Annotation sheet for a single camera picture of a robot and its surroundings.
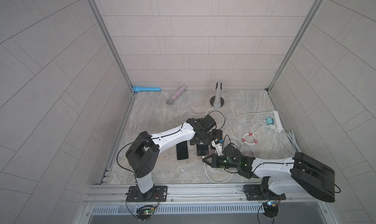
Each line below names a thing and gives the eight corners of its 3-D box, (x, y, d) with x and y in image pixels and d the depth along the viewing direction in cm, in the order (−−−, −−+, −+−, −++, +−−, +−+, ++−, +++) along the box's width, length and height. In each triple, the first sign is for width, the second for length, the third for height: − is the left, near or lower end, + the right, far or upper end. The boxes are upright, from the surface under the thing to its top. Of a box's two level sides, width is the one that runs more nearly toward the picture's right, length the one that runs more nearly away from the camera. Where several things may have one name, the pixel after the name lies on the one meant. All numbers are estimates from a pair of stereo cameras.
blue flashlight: (132, 92, 118) (131, 89, 116) (133, 88, 121) (132, 86, 119) (160, 92, 118) (160, 90, 116) (161, 88, 121) (160, 86, 119)
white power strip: (274, 132, 95) (277, 129, 91) (270, 113, 104) (272, 110, 101) (280, 133, 94) (283, 129, 91) (275, 114, 104) (278, 110, 101)
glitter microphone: (166, 103, 110) (166, 100, 107) (183, 87, 121) (183, 84, 118) (170, 105, 108) (169, 102, 106) (187, 89, 120) (186, 86, 117)
